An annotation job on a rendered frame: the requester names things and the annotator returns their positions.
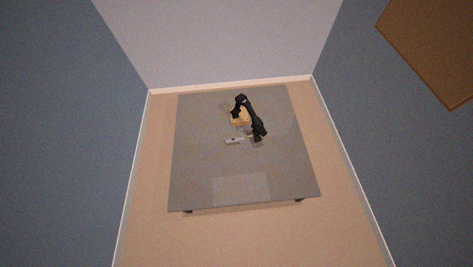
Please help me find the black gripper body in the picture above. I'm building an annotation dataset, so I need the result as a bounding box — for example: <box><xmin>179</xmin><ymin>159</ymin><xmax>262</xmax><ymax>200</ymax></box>
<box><xmin>251</xmin><ymin>124</ymin><xmax>261</xmax><ymax>142</ymax></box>

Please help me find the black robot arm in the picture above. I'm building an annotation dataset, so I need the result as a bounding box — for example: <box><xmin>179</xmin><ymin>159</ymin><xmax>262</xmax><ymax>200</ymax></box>
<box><xmin>230</xmin><ymin>93</ymin><xmax>267</xmax><ymax>137</ymax></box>

